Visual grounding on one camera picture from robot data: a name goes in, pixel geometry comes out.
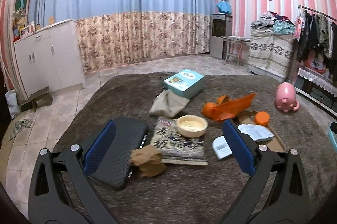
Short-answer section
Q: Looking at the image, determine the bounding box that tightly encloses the blue covered plant pot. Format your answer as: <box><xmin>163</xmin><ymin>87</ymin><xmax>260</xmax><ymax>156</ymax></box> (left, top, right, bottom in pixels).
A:
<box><xmin>216</xmin><ymin>0</ymin><xmax>232</xmax><ymax>15</ymax></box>

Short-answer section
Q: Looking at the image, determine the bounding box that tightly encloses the printed snack bag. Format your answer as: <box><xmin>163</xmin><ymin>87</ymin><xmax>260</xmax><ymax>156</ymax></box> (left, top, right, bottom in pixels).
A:
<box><xmin>150</xmin><ymin>116</ymin><xmax>208</xmax><ymax>166</ymax></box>

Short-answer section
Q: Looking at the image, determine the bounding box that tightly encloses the white open booklet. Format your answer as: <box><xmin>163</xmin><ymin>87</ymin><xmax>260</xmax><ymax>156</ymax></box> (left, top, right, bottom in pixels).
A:
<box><xmin>238</xmin><ymin>124</ymin><xmax>274</xmax><ymax>142</ymax></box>

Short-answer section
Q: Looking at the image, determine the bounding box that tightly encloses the teal tissue box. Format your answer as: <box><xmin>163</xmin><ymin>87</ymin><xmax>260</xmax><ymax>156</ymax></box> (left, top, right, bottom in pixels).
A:
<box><xmin>163</xmin><ymin>69</ymin><xmax>205</xmax><ymax>99</ymax></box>

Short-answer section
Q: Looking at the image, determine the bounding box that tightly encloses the low lace covered tv stand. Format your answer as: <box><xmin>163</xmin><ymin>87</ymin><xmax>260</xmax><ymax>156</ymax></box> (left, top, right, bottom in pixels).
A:
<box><xmin>295</xmin><ymin>67</ymin><xmax>336</xmax><ymax>119</ymax></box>

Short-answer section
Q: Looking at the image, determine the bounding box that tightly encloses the pile of folded clothes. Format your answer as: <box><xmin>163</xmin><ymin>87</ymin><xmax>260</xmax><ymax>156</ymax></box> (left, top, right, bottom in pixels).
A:
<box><xmin>251</xmin><ymin>11</ymin><xmax>295</xmax><ymax>35</ymax></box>

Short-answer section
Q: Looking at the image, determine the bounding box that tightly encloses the orange bottle cap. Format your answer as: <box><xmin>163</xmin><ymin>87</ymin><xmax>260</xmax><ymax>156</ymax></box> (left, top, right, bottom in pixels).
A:
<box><xmin>255</xmin><ymin>111</ymin><xmax>270</xmax><ymax>126</ymax></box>

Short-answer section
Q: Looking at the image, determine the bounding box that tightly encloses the brown shaggy table cover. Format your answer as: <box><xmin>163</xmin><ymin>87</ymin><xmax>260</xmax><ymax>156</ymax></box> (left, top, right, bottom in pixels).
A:
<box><xmin>54</xmin><ymin>73</ymin><xmax>336</xmax><ymax>223</ymax></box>

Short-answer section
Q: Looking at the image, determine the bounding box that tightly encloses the small wooden stool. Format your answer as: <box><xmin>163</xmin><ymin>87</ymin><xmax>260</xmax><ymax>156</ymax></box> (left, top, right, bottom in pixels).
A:
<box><xmin>19</xmin><ymin>86</ymin><xmax>53</xmax><ymax>112</ymax></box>

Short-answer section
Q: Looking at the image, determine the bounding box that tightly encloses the white plastic bag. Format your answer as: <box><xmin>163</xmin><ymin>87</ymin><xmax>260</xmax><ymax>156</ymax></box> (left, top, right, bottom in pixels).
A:
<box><xmin>5</xmin><ymin>90</ymin><xmax>21</xmax><ymax>119</ymax></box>

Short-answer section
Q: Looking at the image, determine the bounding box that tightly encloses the cream plastic bowl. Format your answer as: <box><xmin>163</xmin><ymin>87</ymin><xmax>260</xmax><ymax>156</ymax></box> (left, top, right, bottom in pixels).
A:
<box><xmin>176</xmin><ymin>115</ymin><xmax>208</xmax><ymax>138</ymax></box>

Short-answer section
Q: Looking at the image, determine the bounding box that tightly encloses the teal plastic trash basket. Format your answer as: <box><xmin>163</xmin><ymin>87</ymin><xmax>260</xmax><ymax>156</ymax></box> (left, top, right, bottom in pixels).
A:
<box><xmin>327</xmin><ymin>121</ymin><xmax>337</xmax><ymax>152</ymax></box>

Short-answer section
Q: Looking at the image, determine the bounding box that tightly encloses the brown paper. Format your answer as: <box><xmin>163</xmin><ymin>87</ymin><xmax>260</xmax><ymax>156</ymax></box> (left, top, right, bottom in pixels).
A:
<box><xmin>129</xmin><ymin>145</ymin><xmax>167</xmax><ymax>178</ymax></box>

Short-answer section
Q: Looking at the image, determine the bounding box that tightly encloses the brown wooden tray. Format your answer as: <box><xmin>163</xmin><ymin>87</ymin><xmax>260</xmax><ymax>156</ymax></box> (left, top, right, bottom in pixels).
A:
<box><xmin>235</xmin><ymin>110</ymin><xmax>286</xmax><ymax>152</ymax></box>

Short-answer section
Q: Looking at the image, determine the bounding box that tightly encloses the grey water dispenser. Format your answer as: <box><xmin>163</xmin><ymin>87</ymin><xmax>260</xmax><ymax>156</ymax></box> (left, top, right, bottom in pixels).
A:
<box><xmin>210</xmin><ymin>13</ymin><xmax>233</xmax><ymax>60</ymax></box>

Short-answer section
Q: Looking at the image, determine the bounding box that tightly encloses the small folding table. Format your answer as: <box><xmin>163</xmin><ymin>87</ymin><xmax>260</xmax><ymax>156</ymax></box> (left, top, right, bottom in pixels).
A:
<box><xmin>222</xmin><ymin>36</ymin><xmax>250</xmax><ymax>67</ymax></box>

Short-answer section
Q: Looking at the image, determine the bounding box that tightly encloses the beige cloth pouch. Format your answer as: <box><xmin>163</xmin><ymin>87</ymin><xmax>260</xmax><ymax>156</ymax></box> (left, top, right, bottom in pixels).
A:
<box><xmin>149</xmin><ymin>89</ymin><xmax>190</xmax><ymax>118</ymax></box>

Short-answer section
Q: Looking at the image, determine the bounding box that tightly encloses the white cabinet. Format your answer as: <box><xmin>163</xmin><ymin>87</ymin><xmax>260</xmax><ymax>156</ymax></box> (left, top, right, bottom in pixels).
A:
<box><xmin>14</xmin><ymin>19</ymin><xmax>85</xmax><ymax>98</ymax></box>

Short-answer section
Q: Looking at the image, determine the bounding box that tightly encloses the patterned cloth covered chest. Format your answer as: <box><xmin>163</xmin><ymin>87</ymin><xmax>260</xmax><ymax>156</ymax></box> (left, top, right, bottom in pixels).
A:
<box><xmin>247</xmin><ymin>27</ymin><xmax>293</xmax><ymax>82</ymax></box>

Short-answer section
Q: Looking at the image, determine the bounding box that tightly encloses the orange fruit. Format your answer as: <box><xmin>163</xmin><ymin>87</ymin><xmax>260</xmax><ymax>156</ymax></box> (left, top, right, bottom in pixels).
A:
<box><xmin>202</xmin><ymin>102</ymin><xmax>217</xmax><ymax>119</ymax></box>

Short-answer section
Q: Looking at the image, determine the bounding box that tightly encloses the pink pig piggy bank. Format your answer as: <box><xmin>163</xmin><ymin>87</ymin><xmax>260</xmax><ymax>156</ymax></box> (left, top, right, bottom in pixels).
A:
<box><xmin>275</xmin><ymin>82</ymin><xmax>300</xmax><ymax>113</ymax></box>

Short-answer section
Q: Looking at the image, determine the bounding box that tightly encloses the blue floral curtain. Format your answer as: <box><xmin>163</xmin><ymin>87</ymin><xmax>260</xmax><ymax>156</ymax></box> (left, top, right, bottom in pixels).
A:
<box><xmin>28</xmin><ymin>0</ymin><xmax>215</xmax><ymax>72</ymax></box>

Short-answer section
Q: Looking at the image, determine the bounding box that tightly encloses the white small device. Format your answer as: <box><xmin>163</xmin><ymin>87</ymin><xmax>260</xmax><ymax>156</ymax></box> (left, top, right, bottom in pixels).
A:
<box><xmin>212</xmin><ymin>136</ymin><xmax>233</xmax><ymax>160</ymax></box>

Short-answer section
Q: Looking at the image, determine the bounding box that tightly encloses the rag on floor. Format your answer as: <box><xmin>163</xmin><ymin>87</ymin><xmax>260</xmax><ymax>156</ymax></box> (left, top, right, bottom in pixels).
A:
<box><xmin>9</xmin><ymin>118</ymin><xmax>34</xmax><ymax>141</ymax></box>

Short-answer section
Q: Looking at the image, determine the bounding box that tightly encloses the black mesh cushion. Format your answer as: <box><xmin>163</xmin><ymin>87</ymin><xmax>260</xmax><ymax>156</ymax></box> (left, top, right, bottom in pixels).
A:
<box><xmin>82</xmin><ymin>117</ymin><xmax>148</xmax><ymax>190</ymax></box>

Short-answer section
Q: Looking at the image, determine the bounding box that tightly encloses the clothes rack with garments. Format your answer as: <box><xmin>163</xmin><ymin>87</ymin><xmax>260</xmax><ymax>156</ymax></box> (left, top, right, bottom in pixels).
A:
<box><xmin>288</xmin><ymin>5</ymin><xmax>336</xmax><ymax>85</ymax></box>

